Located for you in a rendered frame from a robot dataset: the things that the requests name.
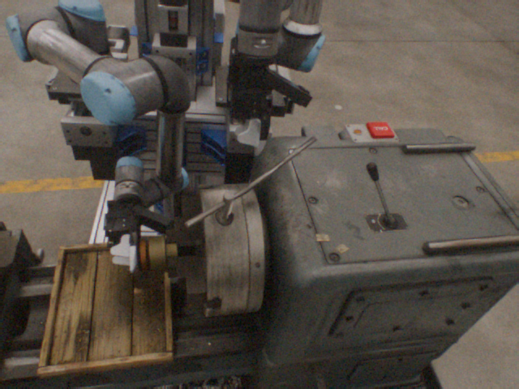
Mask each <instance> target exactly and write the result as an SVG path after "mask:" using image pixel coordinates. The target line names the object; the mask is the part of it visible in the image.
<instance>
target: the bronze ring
mask: <svg viewBox="0 0 519 389"><path fill-rule="evenodd" d="M175 257H178V242H167V241H166V240H165V234H164V233H163V234H162V235H160V236H151V237H149V238H148V240H146V239H141V240H138V241H137V259H138V266H139V271H148V269H151V271H152V272H155V271H165V272H168V261H167V258H175Z"/></svg>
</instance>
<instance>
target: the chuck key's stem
mask: <svg viewBox="0 0 519 389"><path fill-rule="evenodd" d="M222 201H223V202H224V203H226V205H225V206H224V207H222V208H221V216H220V218H222V220H223V221H225V220H227V219H229V214H230V213H231V211H232V206H233V203H234V193H233V192H231V191H226V192H225V193H224V195H223V199H222Z"/></svg>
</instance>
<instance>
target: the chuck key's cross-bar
mask: <svg viewBox="0 0 519 389"><path fill-rule="evenodd" d="M316 141H317V138H316V137H315V136H313V137H312V138H310V139H309V140H307V141H306V142H305V143H304V144H303V145H301V146H300V147H298V148H296V149H295V150H294V151H293V152H291V153H290V154H289V155H288V156H286V157H285V158H284V159H282V160H280V161H279V162H278V163H276V164H275V165H274V166H273V167H272V168H270V169H269V170H267V171H266V173H264V174H263V175H261V176H260V177H258V178H256V179H255V180H254V181H253V182H251V183H250V184H248V185H247V186H245V187H244V188H242V189H241V190H240V191H239V192H237V193H235V194H234V201H235V200H236V199H239V197H241V196H243V195H244V194H246V193H247V192H248V191H250V190H252V189H253V188H254V187H255V186H257V185H258V184H260V183H261V182H262V181H263V180H264V179H266V177H269V176H270V175H272V174H273V173H275V172H276V171H277V170H278V169H279V168H281V167H282V166H283V165H285V164H286V163H288V162H289V161H290V160H292V159H293V158H295V156H296V155H297V154H299V153H300V152H301V151H303V150H304V149H305V148H307V147H310V146H311V145H312V144H313V143H314V142H316ZM225 205H226V203H224V202H223V201H221V202H220V203H217V204H215V205H213V206H212V207H210V208H209V209H208V210H206V211H204V212H202V213H200V214H199V215H197V216H196V217H194V218H192V219H191V220H189V221H187V222H186V223H185V226H186V227H187V228H190V227H191V226H192V225H194V224H196V223H198V222H200V221H201V220H203V219H204V218H206V217H208V216H210V215H211V214H212V213H214V212H215V211H217V210H219V209H220V208H222V207H224V206H225Z"/></svg>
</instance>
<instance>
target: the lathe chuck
mask: <svg viewBox="0 0 519 389"><path fill-rule="evenodd" d="M204 187H212V188H211V189H210V190H205V189H200V190H199V188H204ZM226 191H231V192H233V193H234V194H235V193H237V192H239V188H238V186H237V185H236V184H220V185H200V186H198V187H197V191H196V194H198V193H199V200H200V213H202V212H204V211H206V210H208V209H209V208H210V207H212V206H213V205H215V204H217V203H220V202H221V201H222V199H223V195H224V193H225V192H226ZM220 211H221V209H219V210H217V211H215V212H214V213H212V214H211V215H210V216H208V217H206V218H204V219H203V220H201V221H200V224H201V240H196V241H197V245H202V250H203V262H204V276H205V284H206V290H207V299H208V300H211V299H212V298H213V297H219V298H220V299H221V305H220V306H218V307H217V308H214V309H212V307H206V302H202V306H203V310H204V315H205V317H212V316H220V315H227V314H242V313H243V312H244V311H245V309H246V308H247V300H248V293H249V250H248V238H247V225H246V218H245V213H244V208H243V204H242V199H241V197H239V199H236V200H235V201H234V203H233V206H232V211H231V215H232V217H233V219H232V221H231V222H230V223H228V224H222V223H220V222H219V221H218V220H217V213H218V212H220Z"/></svg>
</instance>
